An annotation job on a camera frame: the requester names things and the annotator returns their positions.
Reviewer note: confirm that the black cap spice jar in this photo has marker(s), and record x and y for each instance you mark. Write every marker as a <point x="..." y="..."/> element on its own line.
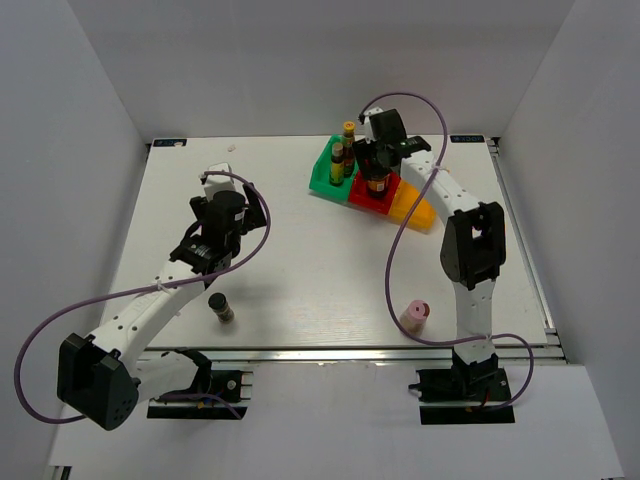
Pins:
<point x="218" y="303"/>

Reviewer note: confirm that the aluminium table front rail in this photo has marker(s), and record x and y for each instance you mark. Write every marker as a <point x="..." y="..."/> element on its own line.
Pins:
<point x="542" y="354"/>

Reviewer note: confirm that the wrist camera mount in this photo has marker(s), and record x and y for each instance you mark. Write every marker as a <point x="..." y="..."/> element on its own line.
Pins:
<point x="213" y="184"/>
<point x="365" y="121"/>

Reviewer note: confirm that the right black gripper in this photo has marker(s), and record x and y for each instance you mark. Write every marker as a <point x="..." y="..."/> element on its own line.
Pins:
<point x="363" y="153"/>

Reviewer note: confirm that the yellow cap sauce bottle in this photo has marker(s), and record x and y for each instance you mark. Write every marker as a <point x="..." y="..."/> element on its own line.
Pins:
<point x="348" y="137"/>

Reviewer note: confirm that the green plastic bin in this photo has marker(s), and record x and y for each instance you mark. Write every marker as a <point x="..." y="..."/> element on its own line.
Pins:
<point x="319" y="179"/>

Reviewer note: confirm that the yellow plastic bin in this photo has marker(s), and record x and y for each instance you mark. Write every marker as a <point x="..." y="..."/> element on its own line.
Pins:
<point x="424" y="215"/>

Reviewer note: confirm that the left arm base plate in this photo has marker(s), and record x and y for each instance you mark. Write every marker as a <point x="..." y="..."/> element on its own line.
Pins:
<point x="227" y="397"/>

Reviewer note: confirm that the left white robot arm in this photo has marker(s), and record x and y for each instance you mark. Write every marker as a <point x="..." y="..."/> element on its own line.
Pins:
<point x="103" y="376"/>

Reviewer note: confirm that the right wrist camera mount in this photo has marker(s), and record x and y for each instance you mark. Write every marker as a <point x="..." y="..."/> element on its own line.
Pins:
<point x="365" y="121"/>

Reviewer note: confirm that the table logo sticker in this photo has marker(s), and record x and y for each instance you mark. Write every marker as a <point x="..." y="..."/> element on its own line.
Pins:
<point x="169" y="143"/>
<point x="467" y="139"/>

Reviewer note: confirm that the right table logo sticker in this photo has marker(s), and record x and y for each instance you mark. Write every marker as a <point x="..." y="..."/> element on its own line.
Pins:
<point x="467" y="139"/>

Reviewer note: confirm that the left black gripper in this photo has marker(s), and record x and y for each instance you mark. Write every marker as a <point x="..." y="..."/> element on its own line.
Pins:
<point x="253" y="217"/>

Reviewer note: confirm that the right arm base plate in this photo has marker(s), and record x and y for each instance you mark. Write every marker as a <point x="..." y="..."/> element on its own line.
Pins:
<point x="441" y="404"/>

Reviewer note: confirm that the red lid jar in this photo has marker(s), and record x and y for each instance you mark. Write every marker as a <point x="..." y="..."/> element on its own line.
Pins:
<point x="377" y="184"/>

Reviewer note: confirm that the left table logo sticker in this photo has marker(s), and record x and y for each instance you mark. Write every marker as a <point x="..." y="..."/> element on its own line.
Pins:
<point x="169" y="143"/>

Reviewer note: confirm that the red plastic bin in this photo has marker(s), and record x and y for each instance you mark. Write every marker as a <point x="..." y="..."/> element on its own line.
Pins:
<point x="360" y="198"/>

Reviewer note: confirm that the small brown cap bottle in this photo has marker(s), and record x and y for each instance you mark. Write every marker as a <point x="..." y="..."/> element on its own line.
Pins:
<point x="336" y="169"/>

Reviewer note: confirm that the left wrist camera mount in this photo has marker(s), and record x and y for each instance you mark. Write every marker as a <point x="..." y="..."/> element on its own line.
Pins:
<point x="213" y="184"/>

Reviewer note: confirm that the pink cap spice bottle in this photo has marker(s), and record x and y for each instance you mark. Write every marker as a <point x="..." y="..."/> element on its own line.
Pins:
<point x="414" y="317"/>

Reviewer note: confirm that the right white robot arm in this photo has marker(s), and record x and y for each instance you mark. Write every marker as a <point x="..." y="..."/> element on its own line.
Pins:
<point x="473" y="249"/>

